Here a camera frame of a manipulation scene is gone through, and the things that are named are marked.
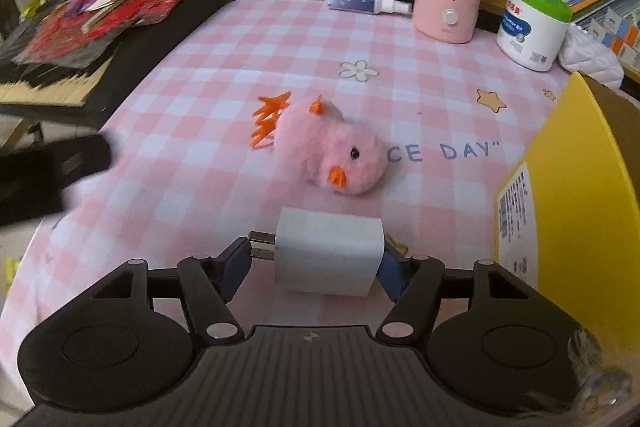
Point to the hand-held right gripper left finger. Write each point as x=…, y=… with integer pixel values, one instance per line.
x=236, y=271

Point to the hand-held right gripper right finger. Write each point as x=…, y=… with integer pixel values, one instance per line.
x=392, y=277

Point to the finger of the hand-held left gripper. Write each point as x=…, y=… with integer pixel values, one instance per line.
x=82, y=159

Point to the white charger plug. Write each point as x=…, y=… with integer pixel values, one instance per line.
x=325, y=252

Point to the pink plush chick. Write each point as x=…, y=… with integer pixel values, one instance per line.
x=320, y=142

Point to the yellow cardboard box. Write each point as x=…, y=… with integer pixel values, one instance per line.
x=585, y=187

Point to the pink checked tablecloth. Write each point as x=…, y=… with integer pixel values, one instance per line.
x=200, y=157

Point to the black keyboard piano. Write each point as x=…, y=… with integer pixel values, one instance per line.
x=150, y=57

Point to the stack of red papers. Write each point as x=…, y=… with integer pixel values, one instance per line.
x=75, y=32

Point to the white jar green lid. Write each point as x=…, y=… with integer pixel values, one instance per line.
x=530, y=32

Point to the white quilted cloth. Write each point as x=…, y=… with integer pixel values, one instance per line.
x=590, y=57

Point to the row of small boxes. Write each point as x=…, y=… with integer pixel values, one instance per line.
x=620, y=37

